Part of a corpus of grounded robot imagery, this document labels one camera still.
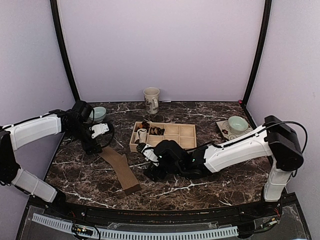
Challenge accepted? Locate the black left corner post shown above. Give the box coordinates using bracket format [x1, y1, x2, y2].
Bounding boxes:
[49, 0, 80, 102]

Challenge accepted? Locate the wooden compartment tray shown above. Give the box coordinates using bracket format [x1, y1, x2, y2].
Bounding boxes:
[129, 121, 197, 152]

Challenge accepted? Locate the rolled white ribbed sock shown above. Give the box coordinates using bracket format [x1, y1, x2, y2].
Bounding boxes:
[134, 128, 148, 144]

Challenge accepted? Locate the white slotted cable duct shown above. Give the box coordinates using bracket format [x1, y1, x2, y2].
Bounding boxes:
[31, 213, 239, 240]

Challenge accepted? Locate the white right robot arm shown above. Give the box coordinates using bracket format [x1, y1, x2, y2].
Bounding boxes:
[136, 115, 306, 217]

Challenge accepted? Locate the beige ribbed sock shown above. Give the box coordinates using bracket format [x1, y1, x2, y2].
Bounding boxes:
[99, 146, 142, 196]

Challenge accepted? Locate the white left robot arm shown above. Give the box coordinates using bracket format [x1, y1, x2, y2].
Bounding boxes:
[0, 100, 115, 218]

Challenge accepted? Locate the pale green bowl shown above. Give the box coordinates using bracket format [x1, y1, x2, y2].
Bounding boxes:
[227, 116, 249, 135]

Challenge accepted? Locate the floral square plate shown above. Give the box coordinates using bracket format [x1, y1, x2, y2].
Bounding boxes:
[216, 120, 253, 142]

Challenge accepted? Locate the brown yellow argyle sock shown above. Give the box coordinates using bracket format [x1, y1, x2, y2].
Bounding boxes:
[149, 126, 165, 136]

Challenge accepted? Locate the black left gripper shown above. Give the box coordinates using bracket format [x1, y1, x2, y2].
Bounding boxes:
[67, 122, 103, 156]

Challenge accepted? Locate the rolled red argyle sock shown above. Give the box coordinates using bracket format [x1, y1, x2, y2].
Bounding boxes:
[139, 121, 150, 129]

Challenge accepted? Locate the black corner post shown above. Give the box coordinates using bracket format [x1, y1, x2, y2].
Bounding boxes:
[49, 0, 80, 102]
[241, 0, 272, 108]

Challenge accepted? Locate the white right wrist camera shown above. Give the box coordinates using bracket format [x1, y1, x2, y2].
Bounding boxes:
[136, 143, 159, 167]

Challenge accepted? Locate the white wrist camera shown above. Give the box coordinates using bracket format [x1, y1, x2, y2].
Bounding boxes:
[90, 123, 111, 139]
[136, 143, 159, 167]

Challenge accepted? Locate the black right corner post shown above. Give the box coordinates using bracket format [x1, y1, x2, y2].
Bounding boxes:
[241, 0, 272, 108]

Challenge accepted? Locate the green circuit board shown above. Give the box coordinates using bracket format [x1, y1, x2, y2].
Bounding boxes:
[71, 224, 93, 236]

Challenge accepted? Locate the teal striped ceramic bowl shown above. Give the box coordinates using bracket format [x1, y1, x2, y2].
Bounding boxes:
[88, 106, 107, 123]

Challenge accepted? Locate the black front table rail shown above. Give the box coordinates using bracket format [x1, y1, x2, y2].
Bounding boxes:
[23, 193, 302, 226]

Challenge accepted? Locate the coral pattern ceramic mug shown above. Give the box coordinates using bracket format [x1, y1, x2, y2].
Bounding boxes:
[143, 87, 160, 115]

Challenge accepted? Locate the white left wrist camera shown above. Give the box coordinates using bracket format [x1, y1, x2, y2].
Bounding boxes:
[90, 123, 111, 139]

